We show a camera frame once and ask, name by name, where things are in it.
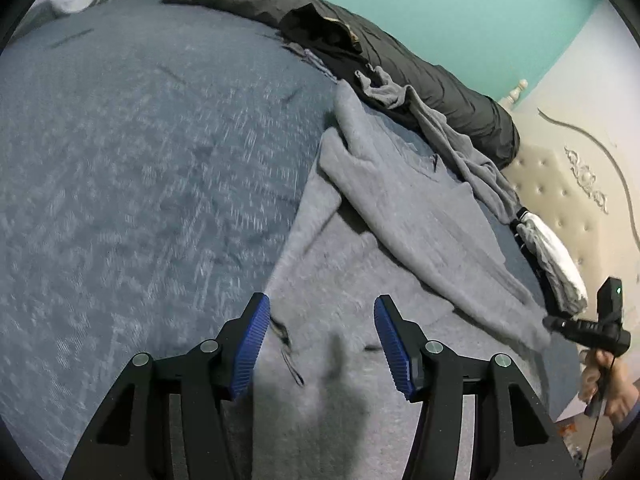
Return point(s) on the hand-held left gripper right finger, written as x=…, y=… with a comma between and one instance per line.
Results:
x=395, y=345

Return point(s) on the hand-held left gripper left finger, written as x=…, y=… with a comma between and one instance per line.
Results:
x=250, y=345

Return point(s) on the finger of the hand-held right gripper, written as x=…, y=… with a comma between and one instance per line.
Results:
x=570, y=330

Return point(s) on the grey knit sweater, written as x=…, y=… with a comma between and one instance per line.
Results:
x=400, y=235

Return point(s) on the person's right forearm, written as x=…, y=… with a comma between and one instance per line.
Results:
x=630, y=430

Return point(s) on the person's right hand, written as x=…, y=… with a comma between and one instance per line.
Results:
x=622, y=390

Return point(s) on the folded white garment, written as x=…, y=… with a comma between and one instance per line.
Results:
x=555, y=255

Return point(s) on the cream tufted headboard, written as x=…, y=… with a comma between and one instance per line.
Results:
x=575, y=210

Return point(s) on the light grey pants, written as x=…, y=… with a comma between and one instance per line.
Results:
x=450, y=145

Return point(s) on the blue-grey cloth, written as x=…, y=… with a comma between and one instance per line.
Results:
x=310, y=60

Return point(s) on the black jacket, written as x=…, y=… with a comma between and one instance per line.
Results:
x=320, y=30

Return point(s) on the cream bed post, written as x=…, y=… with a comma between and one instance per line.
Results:
x=517, y=92

